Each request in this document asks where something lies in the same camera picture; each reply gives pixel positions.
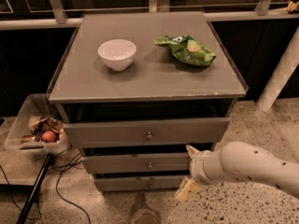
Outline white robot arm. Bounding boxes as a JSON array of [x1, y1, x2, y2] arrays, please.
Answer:
[[175, 141, 299, 202]]

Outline white ceramic bowl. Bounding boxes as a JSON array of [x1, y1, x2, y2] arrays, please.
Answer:
[[98, 39, 136, 71]]

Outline yellow object on rail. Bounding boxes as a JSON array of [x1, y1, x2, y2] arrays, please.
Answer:
[[287, 1, 299, 13]]

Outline green chip bag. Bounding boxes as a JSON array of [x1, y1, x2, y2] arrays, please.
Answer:
[[153, 35, 216, 67]]

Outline white diagonal pipe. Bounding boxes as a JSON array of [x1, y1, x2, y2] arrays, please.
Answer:
[[256, 28, 299, 112]]

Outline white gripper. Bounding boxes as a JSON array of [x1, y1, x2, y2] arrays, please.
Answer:
[[175, 145, 222, 202]]

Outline red apple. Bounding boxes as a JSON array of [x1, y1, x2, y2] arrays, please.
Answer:
[[42, 131, 56, 143]]

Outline black pole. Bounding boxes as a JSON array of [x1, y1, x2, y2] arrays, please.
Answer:
[[16, 154, 54, 224]]

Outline clear plastic bin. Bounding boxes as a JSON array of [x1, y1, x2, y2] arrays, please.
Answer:
[[4, 93, 69, 159]]

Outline crumpled snack wrappers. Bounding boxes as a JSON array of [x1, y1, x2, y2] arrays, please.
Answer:
[[21, 116, 64, 144]]

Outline grey top drawer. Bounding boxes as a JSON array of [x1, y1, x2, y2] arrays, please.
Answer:
[[64, 118, 230, 148]]

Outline white railing frame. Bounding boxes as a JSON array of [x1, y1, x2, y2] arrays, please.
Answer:
[[0, 0, 298, 30]]

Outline grey drawer cabinet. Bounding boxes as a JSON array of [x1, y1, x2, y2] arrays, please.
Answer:
[[49, 12, 247, 180]]

